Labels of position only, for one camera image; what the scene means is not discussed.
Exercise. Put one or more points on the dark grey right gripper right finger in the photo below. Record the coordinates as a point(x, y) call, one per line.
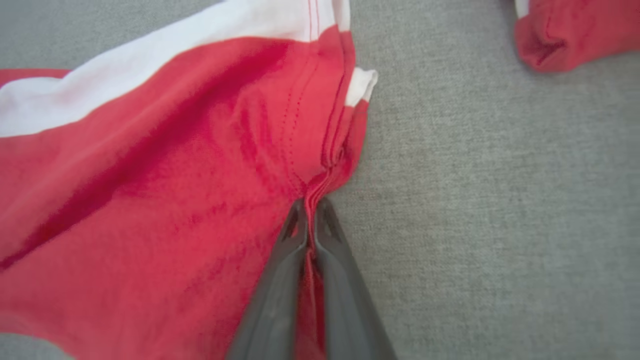
point(350, 320)

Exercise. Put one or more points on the red white sports shorts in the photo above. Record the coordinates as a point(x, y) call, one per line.
point(150, 225)

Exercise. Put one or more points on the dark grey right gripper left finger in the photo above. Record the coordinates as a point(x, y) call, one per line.
point(272, 320)

